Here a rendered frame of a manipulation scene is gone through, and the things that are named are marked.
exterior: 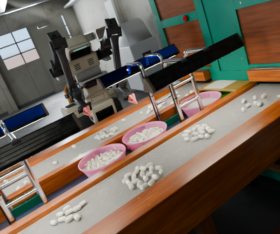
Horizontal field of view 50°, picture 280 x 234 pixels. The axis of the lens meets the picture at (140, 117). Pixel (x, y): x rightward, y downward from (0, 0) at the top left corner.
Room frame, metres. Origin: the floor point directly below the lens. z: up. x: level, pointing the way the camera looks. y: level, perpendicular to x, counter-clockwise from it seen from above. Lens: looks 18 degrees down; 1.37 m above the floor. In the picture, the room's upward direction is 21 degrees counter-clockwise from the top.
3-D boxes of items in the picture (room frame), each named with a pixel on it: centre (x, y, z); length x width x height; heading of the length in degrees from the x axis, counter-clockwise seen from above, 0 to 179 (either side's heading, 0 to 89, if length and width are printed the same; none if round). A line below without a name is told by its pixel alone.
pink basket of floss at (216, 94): (1.78, -0.39, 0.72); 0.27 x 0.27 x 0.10
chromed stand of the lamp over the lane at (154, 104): (1.89, -0.15, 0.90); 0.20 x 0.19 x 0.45; 115
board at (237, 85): (1.87, -0.59, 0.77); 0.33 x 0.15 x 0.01; 25
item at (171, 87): (1.53, -0.32, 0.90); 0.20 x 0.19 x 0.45; 115
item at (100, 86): (1.96, -0.12, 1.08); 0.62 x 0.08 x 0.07; 115
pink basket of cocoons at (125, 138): (1.59, 0.01, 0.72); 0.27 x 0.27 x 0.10
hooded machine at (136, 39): (5.85, -0.41, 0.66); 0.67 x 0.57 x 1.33; 21
